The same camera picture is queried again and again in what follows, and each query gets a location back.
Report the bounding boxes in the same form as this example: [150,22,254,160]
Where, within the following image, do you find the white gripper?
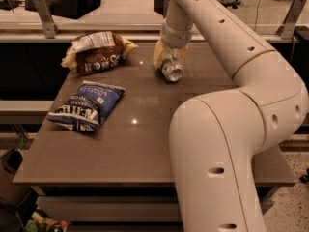
[153,18,194,70]

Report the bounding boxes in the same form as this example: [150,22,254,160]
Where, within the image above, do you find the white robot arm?
[154,0,308,232]

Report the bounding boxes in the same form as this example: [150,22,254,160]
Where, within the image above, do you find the brown chip bag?
[61,31,138,75]

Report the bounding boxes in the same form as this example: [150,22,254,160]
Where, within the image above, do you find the blue chip bag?
[47,80,125,132]

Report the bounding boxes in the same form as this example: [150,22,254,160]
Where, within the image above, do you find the dark bin at left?
[0,149,32,208]

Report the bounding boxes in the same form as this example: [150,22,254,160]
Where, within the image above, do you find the colourful items on floor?
[25,211,69,232]

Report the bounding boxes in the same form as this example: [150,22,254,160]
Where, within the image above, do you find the right metal bracket post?
[277,0,307,40]

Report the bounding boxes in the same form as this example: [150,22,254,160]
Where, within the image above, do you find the left metal bracket post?
[33,0,59,39]

